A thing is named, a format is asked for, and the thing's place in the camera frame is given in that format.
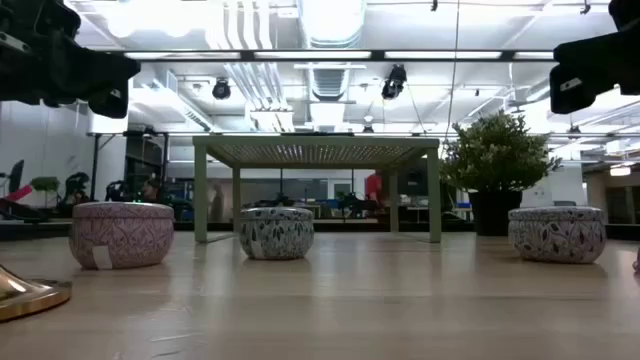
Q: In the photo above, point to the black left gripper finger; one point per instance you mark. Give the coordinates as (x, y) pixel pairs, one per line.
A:
(115, 67)

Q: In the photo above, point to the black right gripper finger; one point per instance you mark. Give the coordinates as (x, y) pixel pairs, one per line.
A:
(600, 50)

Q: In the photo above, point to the pink patterned candle tin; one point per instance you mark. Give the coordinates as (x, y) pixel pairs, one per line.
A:
(122, 235)

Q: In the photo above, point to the tall gold candlestick holder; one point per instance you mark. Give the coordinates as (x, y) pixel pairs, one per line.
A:
(25, 295)

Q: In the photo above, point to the potted green plant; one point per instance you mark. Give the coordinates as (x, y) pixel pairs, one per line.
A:
(495, 155)

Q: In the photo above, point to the black ceiling spotlight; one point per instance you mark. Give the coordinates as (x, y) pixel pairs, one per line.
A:
(221, 89)
(394, 82)

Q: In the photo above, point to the small background green plant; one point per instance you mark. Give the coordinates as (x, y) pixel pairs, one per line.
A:
(45, 183)

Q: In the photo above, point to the person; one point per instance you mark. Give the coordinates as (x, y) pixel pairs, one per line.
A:
(373, 187)
(150, 190)

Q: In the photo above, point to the pale green perforated metal shelf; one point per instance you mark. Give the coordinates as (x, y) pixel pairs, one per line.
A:
(315, 141)

